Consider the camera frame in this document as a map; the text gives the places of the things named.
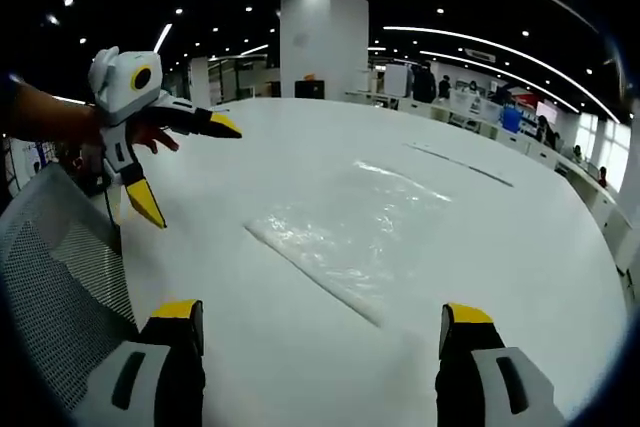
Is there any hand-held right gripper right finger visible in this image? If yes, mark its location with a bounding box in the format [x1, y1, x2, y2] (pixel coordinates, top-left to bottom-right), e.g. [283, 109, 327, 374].
[434, 302, 567, 427]

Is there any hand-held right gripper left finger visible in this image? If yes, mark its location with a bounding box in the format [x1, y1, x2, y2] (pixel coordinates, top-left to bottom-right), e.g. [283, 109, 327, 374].
[74, 298, 207, 427]

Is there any clear food packaging bag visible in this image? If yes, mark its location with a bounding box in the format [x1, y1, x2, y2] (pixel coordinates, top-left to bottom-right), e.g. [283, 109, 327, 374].
[243, 160, 454, 329]

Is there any person's left hand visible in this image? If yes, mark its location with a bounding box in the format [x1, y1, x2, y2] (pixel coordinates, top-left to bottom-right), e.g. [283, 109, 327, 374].
[130, 119, 180, 155]

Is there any ceiling strip light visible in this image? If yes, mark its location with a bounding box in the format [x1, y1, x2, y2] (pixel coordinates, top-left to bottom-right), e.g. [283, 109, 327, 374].
[153, 22, 174, 54]

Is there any black box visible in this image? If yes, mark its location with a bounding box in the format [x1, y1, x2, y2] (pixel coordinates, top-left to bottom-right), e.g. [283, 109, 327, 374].
[294, 79, 328, 100]

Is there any grey mesh office chair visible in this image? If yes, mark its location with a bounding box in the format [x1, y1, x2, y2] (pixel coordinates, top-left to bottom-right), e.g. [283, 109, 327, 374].
[0, 161, 141, 414]

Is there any white cabinet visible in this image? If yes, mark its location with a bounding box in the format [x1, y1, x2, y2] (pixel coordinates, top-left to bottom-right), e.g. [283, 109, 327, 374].
[384, 63, 414, 98]

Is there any blue storage box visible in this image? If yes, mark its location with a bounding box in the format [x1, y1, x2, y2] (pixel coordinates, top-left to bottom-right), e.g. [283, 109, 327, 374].
[500, 106, 523, 133]

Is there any long curved ceiling light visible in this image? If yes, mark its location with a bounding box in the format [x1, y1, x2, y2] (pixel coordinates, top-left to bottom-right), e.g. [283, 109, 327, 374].
[382, 25, 622, 123]

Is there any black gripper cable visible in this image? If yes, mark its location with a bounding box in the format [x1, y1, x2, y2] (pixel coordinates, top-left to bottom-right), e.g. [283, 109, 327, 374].
[101, 174, 124, 244]

